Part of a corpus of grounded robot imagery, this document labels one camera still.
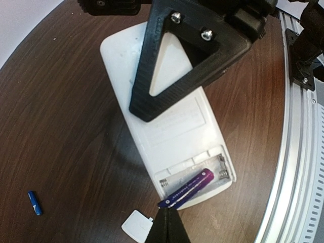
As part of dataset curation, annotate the white remote control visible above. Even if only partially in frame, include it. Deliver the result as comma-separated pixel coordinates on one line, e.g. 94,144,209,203
100,23,237,209

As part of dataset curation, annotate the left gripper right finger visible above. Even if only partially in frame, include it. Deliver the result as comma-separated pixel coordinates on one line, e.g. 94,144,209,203
167,208,191,243

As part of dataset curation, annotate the aluminium front rail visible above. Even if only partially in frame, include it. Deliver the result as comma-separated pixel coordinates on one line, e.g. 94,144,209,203
255,2,323,242

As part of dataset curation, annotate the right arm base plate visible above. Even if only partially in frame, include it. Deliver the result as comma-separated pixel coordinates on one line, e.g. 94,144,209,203
285,29,317,91

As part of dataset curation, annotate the white battery cover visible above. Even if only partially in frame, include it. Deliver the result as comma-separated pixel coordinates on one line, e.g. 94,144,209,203
121,210,153,242

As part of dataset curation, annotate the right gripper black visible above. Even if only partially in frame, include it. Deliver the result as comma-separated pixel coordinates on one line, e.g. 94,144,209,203
220,1,277,41

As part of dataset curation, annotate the purple AAA battery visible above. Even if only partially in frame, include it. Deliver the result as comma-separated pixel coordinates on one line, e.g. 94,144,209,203
157,169,215,209

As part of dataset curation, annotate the blue AAA battery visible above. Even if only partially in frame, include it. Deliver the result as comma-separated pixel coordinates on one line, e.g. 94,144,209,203
28,191,43,216

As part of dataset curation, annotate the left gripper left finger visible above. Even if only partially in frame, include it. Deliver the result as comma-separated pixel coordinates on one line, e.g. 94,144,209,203
145,208,169,243

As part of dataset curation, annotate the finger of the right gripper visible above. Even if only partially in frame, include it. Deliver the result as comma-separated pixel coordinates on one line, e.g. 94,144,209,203
129,1,253,122

